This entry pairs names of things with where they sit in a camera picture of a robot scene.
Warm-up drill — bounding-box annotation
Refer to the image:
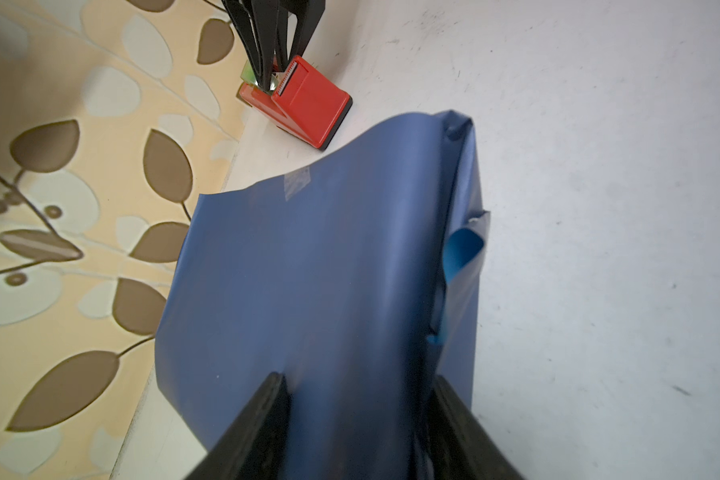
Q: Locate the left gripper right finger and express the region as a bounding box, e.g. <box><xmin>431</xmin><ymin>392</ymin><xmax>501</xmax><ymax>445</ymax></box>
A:
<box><xmin>427</xmin><ymin>375</ymin><xmax>523</xmax><ymax>480</ymax></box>

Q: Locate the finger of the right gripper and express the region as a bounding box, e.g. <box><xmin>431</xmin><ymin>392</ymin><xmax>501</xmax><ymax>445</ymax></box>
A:
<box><xmin>287</xmin><ymin>0</ymin><xmax>326</xmax><ymax>59</ymax></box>
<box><xmin>222</xmin><ymin>0</ymin><xmax>288</xmax><ymax>93</ymax></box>

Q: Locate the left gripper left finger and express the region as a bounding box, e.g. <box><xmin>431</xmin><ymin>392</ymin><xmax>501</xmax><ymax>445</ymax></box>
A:
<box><xmin>188</xmin><ymin>372</ymin><xmax>290</xmax><ymax>480</ymax></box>

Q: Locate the light blue wrapping paper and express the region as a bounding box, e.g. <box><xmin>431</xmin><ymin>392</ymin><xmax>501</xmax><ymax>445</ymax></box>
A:
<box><xmin>155</xmin><ymin>111</ymin><xmax>490</xmax><ymax>479</ymax></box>

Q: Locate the red tape dispenser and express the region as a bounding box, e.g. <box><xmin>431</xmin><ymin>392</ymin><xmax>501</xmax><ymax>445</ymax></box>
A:
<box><xmin>238</xmin><ymin>56</ymin><xmax>353</xmax><ymax>151</ymax></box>

